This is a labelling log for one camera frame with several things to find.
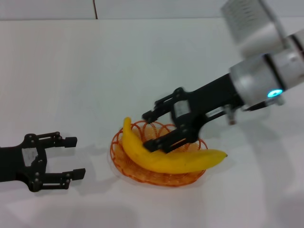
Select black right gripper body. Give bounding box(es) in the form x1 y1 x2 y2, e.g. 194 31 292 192
171 72 243 143

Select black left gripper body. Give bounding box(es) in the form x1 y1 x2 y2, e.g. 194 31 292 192
0 133 48 193

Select yellow banana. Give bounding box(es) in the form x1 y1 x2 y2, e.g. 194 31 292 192
121 116 229 174

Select orange wire basket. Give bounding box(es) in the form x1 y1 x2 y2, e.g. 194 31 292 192
110 120 209 187

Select right wrist metal connector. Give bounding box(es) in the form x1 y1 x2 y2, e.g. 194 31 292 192
224 105 238 126

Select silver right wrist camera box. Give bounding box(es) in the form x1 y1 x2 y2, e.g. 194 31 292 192
219 0 289 58

